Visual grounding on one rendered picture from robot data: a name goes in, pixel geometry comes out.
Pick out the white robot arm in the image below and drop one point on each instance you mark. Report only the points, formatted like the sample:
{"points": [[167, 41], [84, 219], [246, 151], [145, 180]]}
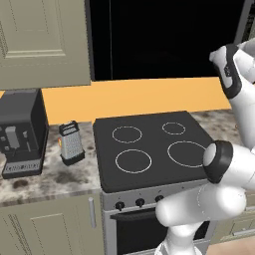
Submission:
{"points": [[212, 199]]}

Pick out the black microwave door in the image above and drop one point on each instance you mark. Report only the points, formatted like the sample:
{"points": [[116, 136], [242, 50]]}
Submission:
{"points": [[99, 40]]}

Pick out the black microwave oven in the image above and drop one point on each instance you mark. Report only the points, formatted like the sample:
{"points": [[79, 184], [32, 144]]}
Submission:
{"points": [[172, 40]]}

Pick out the black oven door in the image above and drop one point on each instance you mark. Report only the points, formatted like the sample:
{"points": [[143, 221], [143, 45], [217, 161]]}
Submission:
{"points": [[136, 235]]}

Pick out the beige upper cupboard door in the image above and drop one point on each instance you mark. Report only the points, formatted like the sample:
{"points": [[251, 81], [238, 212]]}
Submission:
{"points": [[40, 40]]}

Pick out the beige cupboard door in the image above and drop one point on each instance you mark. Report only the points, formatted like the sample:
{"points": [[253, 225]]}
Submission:
{"points": [[40, 40], [46, 229]]}

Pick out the beige lower cupboard door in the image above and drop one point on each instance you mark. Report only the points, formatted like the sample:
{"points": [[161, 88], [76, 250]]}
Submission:
{"points": [[46, 229]]}

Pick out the black hob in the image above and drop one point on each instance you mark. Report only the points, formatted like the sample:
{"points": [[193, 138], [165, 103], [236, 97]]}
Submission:
{"points": [[149, 149]]}

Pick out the metal box grater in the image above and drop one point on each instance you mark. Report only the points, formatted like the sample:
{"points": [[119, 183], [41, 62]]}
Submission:
{"points": [[71, 144]]}

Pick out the black oven knob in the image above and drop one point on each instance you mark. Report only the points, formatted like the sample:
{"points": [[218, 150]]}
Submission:
{"points": [[119, 205], [139, 202], [159, 198]]}

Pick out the silver oven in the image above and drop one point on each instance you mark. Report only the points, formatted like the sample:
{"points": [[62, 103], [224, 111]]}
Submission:
{"points": [[108, 229]]}

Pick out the black coffee machine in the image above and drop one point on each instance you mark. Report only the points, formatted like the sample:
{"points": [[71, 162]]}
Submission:
{"points": [[20, 132]]}

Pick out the beige lower drawer front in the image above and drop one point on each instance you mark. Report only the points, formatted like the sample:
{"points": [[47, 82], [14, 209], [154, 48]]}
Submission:
{"points": [[237, 227]]}

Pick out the grey upper cupboard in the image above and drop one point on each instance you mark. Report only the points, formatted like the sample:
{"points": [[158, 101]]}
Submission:
{"points": [[247, 20]]}

